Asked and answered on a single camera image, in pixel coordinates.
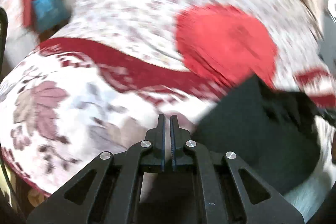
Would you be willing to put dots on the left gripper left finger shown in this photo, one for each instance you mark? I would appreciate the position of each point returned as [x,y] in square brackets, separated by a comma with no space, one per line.
[107,189]

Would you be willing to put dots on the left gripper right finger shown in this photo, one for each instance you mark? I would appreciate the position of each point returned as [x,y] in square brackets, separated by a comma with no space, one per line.
[226,188]

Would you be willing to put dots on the black pants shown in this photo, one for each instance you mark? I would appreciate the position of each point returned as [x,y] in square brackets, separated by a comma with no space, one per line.
[274,132]

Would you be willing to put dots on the red white floral fleece blanket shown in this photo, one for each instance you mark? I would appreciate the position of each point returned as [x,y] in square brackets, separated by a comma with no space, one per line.
[71,99]

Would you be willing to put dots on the red heart ruffled pillow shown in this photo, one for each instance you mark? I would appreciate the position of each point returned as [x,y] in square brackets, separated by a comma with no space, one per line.
[224,44]

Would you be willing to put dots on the blue gift bag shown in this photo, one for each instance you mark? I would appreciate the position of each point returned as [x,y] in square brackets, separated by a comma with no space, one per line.
[49,13]

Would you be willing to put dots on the small floral print quilt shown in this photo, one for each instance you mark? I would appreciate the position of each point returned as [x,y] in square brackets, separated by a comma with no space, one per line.
[146,29]

